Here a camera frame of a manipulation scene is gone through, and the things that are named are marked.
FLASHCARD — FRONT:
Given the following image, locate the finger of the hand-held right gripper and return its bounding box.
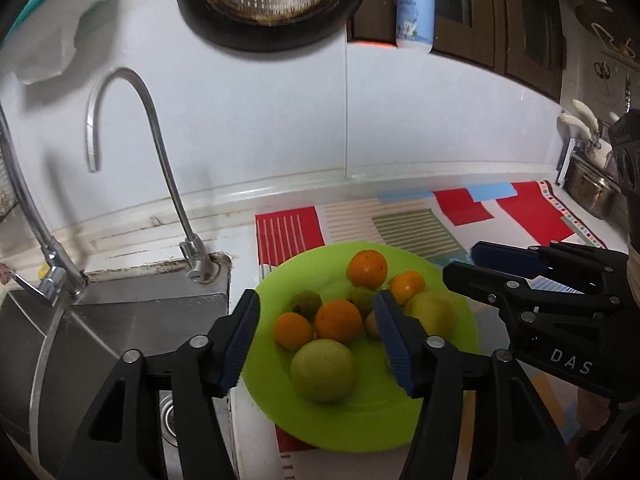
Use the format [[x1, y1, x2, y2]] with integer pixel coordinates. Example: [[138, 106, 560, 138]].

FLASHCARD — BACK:
[[471, 240, 629, 302], [442, 260, 622, 342]]

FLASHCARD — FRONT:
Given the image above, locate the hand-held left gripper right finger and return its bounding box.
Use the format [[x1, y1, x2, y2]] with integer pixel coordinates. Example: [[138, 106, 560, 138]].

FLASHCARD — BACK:
[[373, 290, 581, 480]]

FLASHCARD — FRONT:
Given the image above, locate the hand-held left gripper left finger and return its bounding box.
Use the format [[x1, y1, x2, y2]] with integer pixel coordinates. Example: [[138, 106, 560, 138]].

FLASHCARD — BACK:
[[57, 289, 262, 480]]

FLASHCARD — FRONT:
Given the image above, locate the yellow-green apple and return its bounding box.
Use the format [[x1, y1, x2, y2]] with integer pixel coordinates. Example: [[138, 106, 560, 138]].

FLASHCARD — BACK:
[[404, 291, 459, 341]]

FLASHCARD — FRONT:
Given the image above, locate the small orange mandarin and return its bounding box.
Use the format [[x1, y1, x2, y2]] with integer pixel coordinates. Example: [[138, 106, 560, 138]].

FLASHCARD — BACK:
[[273, 312, 315, 350], [347, 249, 389, 290]]

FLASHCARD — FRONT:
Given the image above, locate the small green citrus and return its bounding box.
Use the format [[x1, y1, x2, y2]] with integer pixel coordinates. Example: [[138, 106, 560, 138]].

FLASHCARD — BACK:
[[346, 286, 378, 317]]

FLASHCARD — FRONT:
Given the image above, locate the yellow-orange citrus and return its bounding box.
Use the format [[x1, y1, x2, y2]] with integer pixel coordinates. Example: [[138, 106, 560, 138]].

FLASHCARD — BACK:
[[389, 270, 427, 306]]

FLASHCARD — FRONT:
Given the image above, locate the large orange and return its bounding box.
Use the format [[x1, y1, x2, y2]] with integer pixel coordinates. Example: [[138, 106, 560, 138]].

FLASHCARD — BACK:
[[314, 299, 363, 345]]

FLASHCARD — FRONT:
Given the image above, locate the pale yellow-green citrus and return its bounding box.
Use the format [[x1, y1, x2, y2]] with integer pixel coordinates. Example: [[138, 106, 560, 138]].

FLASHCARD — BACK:
[[290, 338, 356, 403]]

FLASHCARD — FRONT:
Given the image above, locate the spotted green citrus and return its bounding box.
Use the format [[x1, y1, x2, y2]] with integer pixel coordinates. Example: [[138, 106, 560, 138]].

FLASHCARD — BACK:
[[291, 290, 323, 318]]

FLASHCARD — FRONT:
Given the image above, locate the lime green plate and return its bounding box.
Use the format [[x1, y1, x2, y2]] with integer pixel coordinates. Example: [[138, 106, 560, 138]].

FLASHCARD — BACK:
[[241, 242, 479, 453]]

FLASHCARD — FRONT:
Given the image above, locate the stainless steel pot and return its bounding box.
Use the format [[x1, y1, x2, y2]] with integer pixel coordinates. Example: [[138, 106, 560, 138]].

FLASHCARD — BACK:
[[565, 154, 626, 220]]

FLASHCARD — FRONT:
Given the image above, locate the knife rack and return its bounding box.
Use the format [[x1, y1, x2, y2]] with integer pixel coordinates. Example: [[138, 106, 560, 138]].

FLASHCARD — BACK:
[[556, 139, 577, 192]]

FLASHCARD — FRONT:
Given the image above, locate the stainless steel sink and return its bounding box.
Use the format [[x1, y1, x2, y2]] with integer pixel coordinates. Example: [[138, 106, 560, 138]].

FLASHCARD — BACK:
[[0, 255, 236, 480]]

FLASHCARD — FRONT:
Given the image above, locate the colourful patterned mat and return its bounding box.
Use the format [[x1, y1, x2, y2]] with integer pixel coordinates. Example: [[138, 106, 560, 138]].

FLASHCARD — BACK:
[[255, 180, 608, 480]]

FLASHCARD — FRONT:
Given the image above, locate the thin gooseneck faucet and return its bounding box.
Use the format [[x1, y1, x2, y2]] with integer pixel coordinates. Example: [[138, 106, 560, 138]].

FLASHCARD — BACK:
[[86, 67, 217, 283]]

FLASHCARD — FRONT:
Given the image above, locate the dark wooden cabinet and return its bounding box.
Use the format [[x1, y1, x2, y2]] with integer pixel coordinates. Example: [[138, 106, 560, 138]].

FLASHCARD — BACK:
[[347, 0, 566, 103]]

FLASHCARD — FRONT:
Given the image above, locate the thick steel faucet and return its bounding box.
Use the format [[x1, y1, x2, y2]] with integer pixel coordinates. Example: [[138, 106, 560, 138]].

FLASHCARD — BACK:
[[0, 102, 88, 308]]

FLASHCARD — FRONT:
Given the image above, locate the white plastic bottle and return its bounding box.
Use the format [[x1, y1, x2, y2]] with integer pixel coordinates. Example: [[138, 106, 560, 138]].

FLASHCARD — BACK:
[[395, 0, 436, 55]]

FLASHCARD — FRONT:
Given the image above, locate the black pan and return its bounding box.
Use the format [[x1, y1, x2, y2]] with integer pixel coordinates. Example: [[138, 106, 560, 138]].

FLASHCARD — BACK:
[[176, 0, 369, 53]]

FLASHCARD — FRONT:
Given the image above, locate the white-handled knife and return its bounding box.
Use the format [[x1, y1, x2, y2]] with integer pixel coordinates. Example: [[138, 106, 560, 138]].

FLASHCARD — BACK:
[[559, 112, 596, 143], [572, 100, 602, 135]]

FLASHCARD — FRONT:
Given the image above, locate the black wire rack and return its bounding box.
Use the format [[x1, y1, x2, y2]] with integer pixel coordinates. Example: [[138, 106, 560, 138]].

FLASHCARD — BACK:
[[0, 150, 17, 221]]

